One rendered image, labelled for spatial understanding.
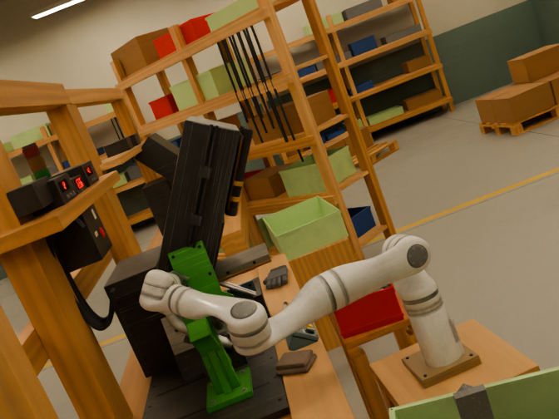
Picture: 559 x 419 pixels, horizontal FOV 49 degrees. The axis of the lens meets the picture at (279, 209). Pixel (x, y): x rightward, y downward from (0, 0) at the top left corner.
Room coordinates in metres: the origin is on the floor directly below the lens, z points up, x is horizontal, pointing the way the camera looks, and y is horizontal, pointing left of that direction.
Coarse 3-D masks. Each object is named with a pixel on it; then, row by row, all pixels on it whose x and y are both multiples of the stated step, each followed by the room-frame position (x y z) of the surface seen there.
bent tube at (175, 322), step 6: (180, 276) 1.77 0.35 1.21; (186, 276) 1.81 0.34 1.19; (168, 318) 1.75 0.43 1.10; (174, 318) 1.75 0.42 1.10; (174, 324) 1.75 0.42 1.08; (180, 324) 1.74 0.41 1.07; (180, 330) 1.74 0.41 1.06; (186, 330) 1.74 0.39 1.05; (222, 336) 1.74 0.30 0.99; (222, 342) 1.72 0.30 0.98; (228, 342) 1.72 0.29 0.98
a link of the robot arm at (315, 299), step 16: (304, 288) 1.31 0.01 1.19; (320, 288) 1.28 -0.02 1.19; (304, 304) 1.28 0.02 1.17; (320, 304) 1.27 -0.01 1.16; (272, 320) 1.30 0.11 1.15; (288, 320) 1.28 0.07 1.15; (304, 320) 1.27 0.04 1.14; (256, 336) 1.22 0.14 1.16; (272, 336) 1.26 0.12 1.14; (240, 352) 1.25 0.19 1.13; (256, 352) 1.24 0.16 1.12
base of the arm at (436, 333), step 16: (416, 304) 1.35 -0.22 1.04; (432, 304) 1.34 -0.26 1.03; (416, 320) 1.35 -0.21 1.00; (432, 320) 1.34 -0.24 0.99; (448, 320) 1.36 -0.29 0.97; (416, 336) 1.37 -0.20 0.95; (432, 336) 1.34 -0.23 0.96; (448, 336) 1.34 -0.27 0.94; (432, 352) 1.34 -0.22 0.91; (448, 352) 1.33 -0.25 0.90; (464, 352) 1.35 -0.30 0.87
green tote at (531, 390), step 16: (496, 384) 1.06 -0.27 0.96; (512, 384) 1.05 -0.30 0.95; (528, 384) 1.04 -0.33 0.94; (544, 384) 1.04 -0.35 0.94; (432, 400) 1.09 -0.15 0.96; (448, 400) 1.08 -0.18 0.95; (496, 400) 1.06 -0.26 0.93; (512, 400) 1.05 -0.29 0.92; (528, 400) 1.04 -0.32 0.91; (544, 400) 1.04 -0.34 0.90; (400, 416) 1.10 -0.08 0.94; (416, 416) 1.09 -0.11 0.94; (432, 416) 1.09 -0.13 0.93; (448, 416) 1.08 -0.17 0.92; (496, 416) 1.06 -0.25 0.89; (512, 416) 1.05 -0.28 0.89; (528, 416) 1.05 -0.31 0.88; (544, 416) 1.04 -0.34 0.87
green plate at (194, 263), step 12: (180, 252) 1.83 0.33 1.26; (192, 252) 1.83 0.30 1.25; (204, 252) 1.83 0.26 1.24; (180, 264) 1.82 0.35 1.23; (192, 264) 1.82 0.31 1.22; (204, 264) 1.82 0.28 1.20; (192, 276) 1.81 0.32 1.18; (204, 276) 1.81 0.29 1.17; (204, 288) 1.80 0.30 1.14; (216, 288) 1.80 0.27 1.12
